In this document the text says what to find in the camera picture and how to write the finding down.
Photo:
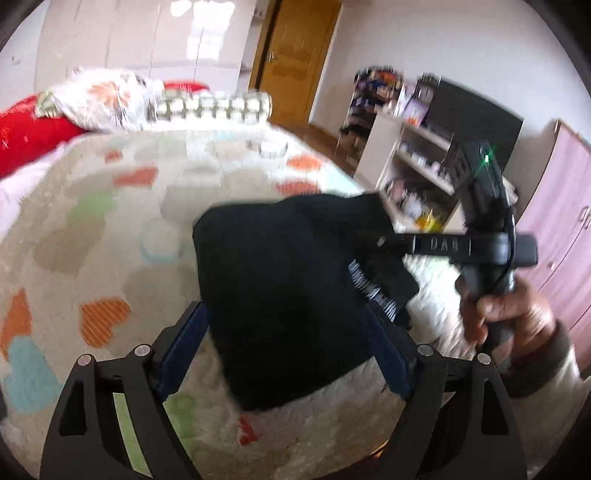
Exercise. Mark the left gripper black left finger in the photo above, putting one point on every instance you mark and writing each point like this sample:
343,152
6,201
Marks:
110,421

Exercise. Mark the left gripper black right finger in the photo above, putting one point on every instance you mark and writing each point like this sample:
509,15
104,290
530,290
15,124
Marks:
457,422

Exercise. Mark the black pants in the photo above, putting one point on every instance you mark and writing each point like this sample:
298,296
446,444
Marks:
276,277

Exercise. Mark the right forearm white sleeve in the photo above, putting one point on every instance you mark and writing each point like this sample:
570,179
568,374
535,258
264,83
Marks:
551,405

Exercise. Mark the person right hand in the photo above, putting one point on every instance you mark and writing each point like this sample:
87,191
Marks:
529,313

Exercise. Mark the yellow bottle on shelf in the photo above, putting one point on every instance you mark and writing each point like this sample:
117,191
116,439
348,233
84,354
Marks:
430,222

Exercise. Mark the pink wooden cabinet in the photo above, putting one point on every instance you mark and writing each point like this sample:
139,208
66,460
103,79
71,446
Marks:
558,215

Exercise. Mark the white tv shelf unit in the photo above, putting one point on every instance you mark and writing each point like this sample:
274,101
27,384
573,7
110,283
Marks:
408,166

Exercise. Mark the black television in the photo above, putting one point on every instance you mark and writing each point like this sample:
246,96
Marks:
458,113

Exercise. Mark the heart pattern quilted bedspread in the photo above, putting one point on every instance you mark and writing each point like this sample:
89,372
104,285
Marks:
97,258

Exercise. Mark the shoe rack with clutter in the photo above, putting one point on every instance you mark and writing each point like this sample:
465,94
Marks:
373,89

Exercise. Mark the wooden door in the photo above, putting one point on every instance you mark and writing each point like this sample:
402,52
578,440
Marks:
290,54

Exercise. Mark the red long pillow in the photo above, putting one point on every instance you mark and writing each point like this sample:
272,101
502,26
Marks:
24,137

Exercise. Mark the green white spotted bolster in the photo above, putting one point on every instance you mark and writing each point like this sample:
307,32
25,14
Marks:
244,107

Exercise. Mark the white floral pillow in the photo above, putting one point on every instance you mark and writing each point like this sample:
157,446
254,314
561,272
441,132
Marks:
101,99

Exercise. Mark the glossy white wardrobe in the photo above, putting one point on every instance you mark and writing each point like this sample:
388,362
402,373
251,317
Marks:
203,41

